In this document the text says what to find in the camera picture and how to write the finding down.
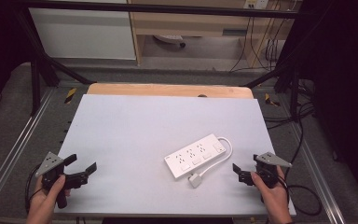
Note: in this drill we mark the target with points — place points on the yellow black floor tape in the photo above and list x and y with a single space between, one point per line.
70 95
271 100

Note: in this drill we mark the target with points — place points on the aluminium floor rail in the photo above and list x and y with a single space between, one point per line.
15 143
320 174

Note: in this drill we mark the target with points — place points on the wooden table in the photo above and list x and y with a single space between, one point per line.
167 90

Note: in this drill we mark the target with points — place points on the white plug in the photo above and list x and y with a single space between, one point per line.
195 180

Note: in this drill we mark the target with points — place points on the white cabinet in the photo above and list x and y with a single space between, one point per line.
84 34

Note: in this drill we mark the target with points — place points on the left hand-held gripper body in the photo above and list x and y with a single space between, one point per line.
51 163

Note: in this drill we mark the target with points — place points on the white power strip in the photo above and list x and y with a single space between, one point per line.
192 157

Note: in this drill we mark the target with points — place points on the person's right hand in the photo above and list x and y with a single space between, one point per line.
276 200

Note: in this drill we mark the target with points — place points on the white wall socket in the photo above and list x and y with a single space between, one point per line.
256 3

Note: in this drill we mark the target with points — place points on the black metal frame crossbar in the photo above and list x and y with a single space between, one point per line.
167 8

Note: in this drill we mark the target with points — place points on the person's left hand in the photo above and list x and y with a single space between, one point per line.
42 203

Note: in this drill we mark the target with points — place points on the black metal frame leg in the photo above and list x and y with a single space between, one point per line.
293 90
35 84

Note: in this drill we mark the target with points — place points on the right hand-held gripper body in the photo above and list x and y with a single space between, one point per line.
265 172

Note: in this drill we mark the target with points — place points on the wooden desk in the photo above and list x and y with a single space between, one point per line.
192 23

